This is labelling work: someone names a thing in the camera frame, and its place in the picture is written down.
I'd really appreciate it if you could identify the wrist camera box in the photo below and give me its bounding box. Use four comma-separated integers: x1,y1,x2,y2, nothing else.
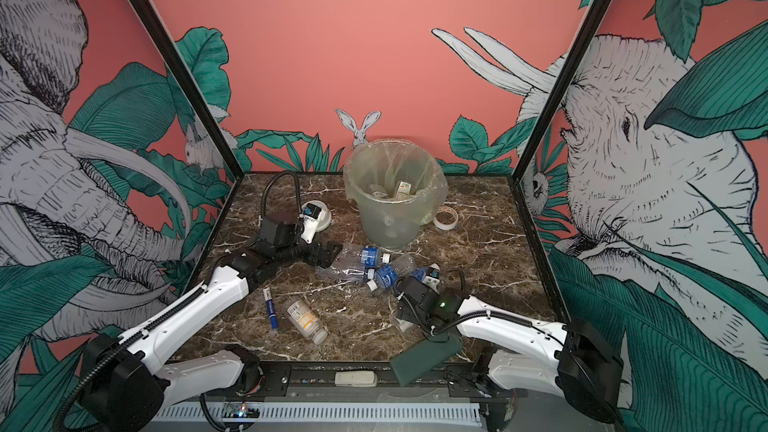
258,211,303,248
413,264,441,292

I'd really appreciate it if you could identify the dark green sponge block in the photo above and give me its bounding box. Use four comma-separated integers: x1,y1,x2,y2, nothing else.
390,332,462,386

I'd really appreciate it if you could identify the black enclosure frame post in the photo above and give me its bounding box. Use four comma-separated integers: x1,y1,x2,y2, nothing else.
512,0,612,185
128,0,245,181

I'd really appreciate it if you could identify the white tape roll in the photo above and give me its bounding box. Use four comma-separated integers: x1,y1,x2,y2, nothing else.
433,205,460,231

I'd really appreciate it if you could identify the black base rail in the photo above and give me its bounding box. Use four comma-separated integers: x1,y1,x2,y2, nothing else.
167,361,577,403

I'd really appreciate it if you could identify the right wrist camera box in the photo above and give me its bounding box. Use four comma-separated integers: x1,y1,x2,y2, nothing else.
413,264,441,292

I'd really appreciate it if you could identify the yellow white label bottle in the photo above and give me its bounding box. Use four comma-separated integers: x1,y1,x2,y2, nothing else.
394,181,413,200

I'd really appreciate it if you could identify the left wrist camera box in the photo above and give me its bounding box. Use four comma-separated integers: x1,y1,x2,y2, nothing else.
258,211,303,248

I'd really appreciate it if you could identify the orange label vitamin bottle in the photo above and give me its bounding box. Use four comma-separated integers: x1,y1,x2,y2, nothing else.
284,297,328,345

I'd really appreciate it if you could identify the green label small bottle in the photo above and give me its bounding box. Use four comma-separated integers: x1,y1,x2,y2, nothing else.
391,315,415,335

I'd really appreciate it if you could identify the green mesh trash bin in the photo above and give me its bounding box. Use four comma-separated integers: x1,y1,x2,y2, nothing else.
343,139,448,249

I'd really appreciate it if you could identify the blue marker pen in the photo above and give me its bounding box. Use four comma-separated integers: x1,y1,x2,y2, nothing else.
262,287,279,331

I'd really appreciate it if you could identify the black enclosure frame post right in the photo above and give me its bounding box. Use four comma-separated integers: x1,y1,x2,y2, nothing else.
512,0,612,185

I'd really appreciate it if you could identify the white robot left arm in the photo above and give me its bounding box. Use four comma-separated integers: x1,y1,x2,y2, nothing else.
52,241,342,431

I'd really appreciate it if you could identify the Pocari bottle lying base up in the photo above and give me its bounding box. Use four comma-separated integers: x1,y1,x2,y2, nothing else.
315,259,373,283

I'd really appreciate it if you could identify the white slotted cable duct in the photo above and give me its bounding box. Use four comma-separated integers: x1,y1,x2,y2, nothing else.
154,401,485,428

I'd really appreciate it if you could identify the Pocari bottle near bin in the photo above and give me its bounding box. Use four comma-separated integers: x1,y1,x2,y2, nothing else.
336,243,391,270

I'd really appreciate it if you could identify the black enclosure frame post left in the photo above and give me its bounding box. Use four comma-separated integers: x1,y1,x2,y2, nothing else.
128,0,245,181

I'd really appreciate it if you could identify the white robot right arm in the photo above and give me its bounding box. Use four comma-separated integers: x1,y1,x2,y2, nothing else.
390,276,626,430

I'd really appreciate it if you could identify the white remote on rail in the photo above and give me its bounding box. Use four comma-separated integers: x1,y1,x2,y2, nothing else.
334,370,378,388

